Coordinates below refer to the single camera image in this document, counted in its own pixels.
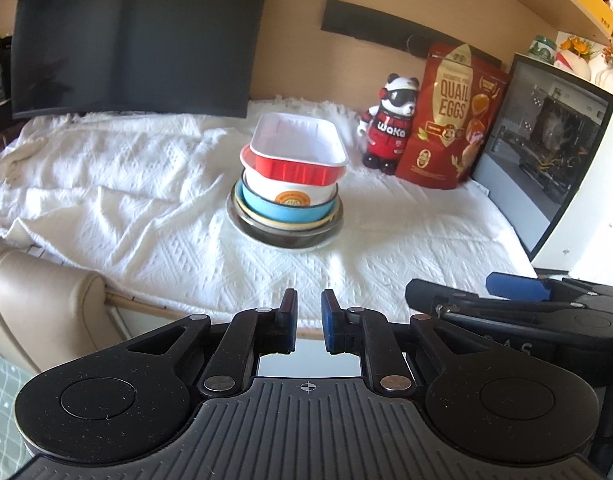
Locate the stainless steel bowl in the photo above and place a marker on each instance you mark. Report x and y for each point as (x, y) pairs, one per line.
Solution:
(286, 241)

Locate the white pumpkin ornament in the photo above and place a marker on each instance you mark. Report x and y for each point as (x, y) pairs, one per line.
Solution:
(606, 80)

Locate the white bowl with orange logo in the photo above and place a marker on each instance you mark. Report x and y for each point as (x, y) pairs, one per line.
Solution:
(266, 187)

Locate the yellow box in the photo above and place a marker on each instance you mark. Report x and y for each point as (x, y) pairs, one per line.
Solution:
(593, 10)

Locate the white computer case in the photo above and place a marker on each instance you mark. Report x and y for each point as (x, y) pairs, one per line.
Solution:
(586, 200)

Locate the red rectangular foil tray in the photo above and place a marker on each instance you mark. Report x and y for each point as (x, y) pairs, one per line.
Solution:
(296, 172)

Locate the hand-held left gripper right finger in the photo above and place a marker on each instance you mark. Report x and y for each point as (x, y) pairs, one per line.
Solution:
(328, 322)

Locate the beige leather chair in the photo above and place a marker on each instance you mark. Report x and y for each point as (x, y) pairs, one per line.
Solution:
(41, 300)

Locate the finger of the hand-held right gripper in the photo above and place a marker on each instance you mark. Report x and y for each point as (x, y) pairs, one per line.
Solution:
(426, 292)
(516, 284)

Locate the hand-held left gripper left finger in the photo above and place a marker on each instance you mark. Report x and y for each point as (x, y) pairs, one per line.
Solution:
(289, 322)

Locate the black wall strip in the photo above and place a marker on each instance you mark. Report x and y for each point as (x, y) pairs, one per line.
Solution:
(366, 22)

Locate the panda figurine in red suit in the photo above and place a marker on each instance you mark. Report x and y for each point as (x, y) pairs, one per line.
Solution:
(389, 130)

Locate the green and white jar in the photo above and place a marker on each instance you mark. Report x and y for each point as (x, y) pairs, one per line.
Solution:
(542, 49)

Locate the light blue bowl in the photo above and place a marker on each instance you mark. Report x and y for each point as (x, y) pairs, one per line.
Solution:
(266, 211)

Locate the white textured tablecloth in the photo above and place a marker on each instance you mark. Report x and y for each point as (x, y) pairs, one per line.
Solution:
(136, 200)

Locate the cream bowl with gold rim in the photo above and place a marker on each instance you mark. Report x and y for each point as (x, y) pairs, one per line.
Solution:
(306, 225)

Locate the red snack bag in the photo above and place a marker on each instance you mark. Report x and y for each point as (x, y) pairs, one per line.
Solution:
(446, 125)

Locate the green patterned cloth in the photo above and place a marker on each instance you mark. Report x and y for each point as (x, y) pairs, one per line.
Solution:
(4, 400)

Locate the black monitor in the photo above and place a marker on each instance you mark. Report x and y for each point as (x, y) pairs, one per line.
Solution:
(136, 35)

